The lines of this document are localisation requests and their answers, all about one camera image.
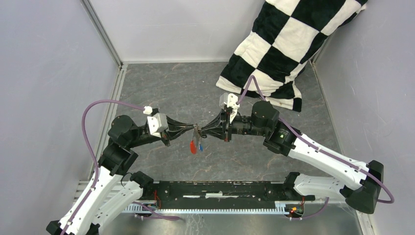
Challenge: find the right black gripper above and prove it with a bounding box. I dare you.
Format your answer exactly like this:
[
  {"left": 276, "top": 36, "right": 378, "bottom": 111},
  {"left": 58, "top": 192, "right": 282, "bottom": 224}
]
[{"left": 201, "top": 107, "right": 268, "bottom": 142}]

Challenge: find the metal key holder plate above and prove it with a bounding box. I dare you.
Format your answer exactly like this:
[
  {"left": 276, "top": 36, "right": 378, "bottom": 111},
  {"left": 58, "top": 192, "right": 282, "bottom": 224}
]
[{"left": 192, "top": 123, "right": 202, "bottom": 141}]

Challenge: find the red key tag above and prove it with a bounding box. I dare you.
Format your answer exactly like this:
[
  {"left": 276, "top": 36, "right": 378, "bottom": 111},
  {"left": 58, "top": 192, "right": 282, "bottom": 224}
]
[{"left": 190, "top": 140, "right": 198, "bottom": 154}]

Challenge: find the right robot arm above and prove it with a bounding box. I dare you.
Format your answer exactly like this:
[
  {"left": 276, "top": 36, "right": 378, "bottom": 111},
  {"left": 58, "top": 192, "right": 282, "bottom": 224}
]
[{"left": 198, "top": 101, "right": 384, "bottom": 214}]

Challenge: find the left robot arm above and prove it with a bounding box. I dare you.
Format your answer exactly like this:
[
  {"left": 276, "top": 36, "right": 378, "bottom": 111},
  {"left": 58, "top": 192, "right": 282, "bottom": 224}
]
[{"left": 46, "top": 113, "right": 195, "bottom": 235}]

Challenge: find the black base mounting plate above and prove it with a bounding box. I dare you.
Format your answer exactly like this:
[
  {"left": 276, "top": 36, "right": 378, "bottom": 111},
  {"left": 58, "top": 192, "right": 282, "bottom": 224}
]
[{"left": 140, "top": 181, "right": 316, "bottom": 209}]

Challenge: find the black white checkered blanket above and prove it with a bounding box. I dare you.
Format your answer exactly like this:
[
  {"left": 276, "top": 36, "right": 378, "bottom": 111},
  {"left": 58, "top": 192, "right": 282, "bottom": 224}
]
[{"left": 216, "top": 0, "right": 367, "bottom": 112}]

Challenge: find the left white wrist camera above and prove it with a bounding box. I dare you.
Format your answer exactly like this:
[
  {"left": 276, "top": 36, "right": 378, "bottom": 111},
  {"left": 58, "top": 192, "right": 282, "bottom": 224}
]
[{"left": 143, "top": 106, "right": 168, "bottom": 138}]

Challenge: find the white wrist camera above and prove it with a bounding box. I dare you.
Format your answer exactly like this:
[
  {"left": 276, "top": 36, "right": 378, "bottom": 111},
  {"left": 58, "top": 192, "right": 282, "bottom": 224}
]
[
  {"left": 219, "top": 93, "right": 240, "bottom": 123},
  {"left": 143, "top": 106, "right": 168, "bottom": 138}
]

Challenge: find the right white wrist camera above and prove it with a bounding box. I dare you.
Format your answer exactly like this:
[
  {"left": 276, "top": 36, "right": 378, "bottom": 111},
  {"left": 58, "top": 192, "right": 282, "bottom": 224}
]
[{"left": 219, "top": 93, "right": 240, "bottom": 123}]

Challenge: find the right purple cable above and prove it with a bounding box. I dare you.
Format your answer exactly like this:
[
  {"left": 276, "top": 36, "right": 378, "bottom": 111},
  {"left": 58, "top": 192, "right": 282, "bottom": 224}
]
[{"left": 237, "top": 75, "right": 395, "bottom": 220}]

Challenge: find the slotted cable duct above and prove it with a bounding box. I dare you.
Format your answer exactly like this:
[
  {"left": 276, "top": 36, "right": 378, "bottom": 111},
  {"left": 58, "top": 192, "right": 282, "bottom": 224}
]
[{"left": 123, "top": 203, "right": 305, "bottom": 215}]

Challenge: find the aluminium frame rail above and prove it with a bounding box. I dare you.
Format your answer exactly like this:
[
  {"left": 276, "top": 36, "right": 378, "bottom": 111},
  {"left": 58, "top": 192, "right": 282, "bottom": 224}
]
[{"left": 80, "top": 0, "right": 124, "bottom": 68}]

